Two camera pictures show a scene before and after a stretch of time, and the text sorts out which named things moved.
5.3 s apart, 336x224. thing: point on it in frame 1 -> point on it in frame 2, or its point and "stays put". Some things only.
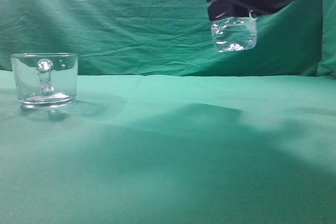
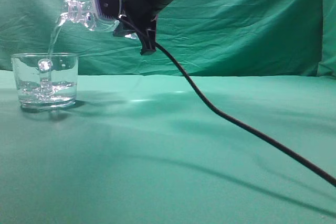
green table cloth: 172,149 stays put
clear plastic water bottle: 233,34 -> 84,12
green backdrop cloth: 154,23 stays put
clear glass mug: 45,80 stays put
